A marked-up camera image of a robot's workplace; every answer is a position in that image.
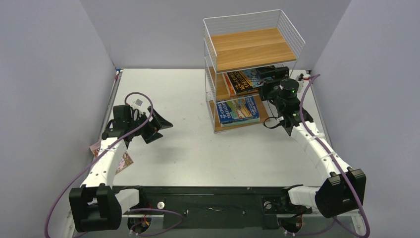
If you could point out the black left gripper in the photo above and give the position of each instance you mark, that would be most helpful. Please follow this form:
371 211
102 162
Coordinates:
159 123

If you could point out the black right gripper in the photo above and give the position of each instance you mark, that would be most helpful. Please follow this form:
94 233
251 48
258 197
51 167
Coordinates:
272 87

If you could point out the black 169-storey treehouse book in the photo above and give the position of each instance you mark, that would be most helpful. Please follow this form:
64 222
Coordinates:
242 82

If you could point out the pink book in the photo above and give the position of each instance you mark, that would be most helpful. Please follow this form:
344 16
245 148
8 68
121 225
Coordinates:
125 160

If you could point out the white wire wooden shelf rack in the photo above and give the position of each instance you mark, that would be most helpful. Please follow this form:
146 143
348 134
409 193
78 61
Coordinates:
236 43

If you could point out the blue 91-storey treehouse book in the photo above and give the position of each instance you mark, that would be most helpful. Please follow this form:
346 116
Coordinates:
237 110

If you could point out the yellow Brideshead Revisited book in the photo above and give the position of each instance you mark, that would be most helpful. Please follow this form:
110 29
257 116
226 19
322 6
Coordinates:
235 123

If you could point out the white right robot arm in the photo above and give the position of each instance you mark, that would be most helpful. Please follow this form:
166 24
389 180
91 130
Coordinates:
343 188

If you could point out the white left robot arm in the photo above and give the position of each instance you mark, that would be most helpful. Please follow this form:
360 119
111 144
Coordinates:
101 177

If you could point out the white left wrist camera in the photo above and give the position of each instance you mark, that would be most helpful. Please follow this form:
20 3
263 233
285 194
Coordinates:
136 105

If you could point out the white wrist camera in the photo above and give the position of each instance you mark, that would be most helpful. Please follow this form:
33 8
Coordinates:
136 105
301 78

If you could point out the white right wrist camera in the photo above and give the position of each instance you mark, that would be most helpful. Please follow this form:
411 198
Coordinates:
301 78

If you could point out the aluminium frame rail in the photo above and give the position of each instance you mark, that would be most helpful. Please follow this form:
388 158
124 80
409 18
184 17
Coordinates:
188 207

